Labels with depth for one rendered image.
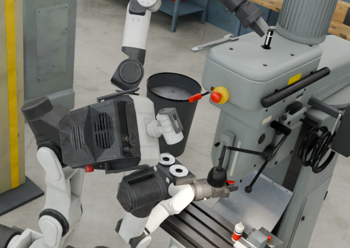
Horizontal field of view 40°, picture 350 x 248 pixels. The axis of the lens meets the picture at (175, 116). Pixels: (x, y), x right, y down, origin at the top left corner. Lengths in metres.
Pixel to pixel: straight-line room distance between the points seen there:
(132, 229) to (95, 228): 1.74
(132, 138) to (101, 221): 2.02
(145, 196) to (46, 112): 0.51
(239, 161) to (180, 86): 2.47
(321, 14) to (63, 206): 1.27
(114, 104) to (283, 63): 0.59
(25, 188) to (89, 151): 2.21
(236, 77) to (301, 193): 0.98
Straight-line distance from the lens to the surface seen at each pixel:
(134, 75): 1.72
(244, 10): 1.78
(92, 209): 3.72
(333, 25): 5.63
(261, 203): 2.52
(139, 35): 1.78
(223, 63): 1.67
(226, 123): 1.91
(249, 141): 1.89
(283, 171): 2.44
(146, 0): 1.78
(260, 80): 1.63
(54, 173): 1.97
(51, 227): 2.15
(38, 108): 1.91
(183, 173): 2.31
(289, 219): 2.58
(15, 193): 3.82
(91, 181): 3.96
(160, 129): 1.74
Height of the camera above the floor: 2.56
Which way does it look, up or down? 32 degrees down
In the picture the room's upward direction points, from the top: 10 degrees clockwise
